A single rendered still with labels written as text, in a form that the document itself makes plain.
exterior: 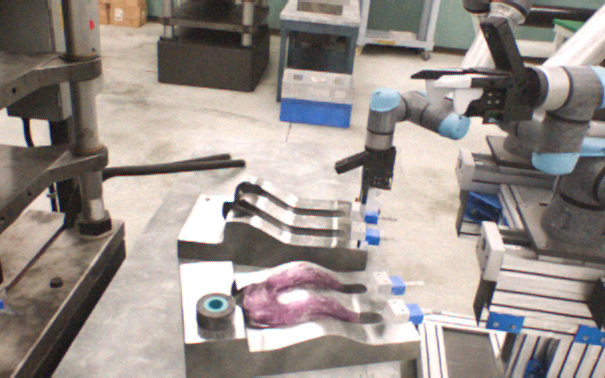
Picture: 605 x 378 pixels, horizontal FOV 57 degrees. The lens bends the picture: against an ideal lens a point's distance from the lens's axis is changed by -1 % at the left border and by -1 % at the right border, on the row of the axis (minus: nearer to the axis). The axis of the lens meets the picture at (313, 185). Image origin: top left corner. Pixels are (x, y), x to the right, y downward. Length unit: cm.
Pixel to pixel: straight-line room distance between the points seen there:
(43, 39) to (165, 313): 78
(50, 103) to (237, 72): 386
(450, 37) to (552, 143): 706
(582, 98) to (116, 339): 103
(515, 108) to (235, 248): 82
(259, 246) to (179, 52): 418
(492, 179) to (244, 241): 82
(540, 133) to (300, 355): 64
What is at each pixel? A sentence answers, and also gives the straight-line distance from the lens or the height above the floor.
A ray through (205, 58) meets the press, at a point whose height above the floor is 29.
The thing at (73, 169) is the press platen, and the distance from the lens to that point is 155.
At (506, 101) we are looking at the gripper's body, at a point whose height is 143.
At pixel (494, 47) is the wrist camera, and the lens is 96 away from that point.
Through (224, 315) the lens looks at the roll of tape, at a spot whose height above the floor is 94.
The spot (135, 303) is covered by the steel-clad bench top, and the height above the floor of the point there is 80.
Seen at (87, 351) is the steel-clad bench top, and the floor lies 80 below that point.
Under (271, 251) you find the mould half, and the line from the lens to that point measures 148.
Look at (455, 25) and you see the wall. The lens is 808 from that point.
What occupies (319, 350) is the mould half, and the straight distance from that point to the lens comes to 120.
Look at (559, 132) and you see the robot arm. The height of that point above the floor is 136.
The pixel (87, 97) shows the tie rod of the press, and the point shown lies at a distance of 153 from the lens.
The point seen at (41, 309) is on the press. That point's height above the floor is 79.
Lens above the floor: 167
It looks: 27 degrees down
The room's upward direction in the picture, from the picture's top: 6 degrees clockwise
